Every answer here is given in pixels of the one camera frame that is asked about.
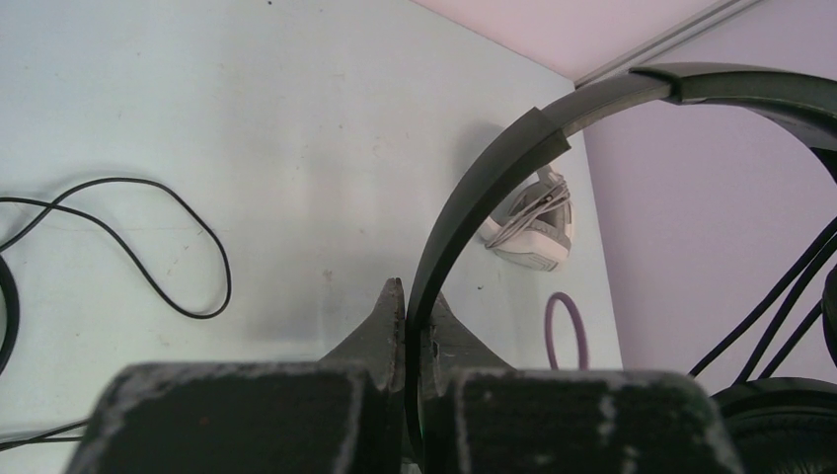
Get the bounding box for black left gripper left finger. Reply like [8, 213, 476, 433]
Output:
[67, 278, 405, 473]

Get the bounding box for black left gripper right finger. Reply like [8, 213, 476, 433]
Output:
[419, 297, 744, 473]

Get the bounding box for white headphones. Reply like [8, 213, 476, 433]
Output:
[477, 165, 574, 272]

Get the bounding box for black headphones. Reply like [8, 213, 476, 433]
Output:
[405, 62, 836, 473]

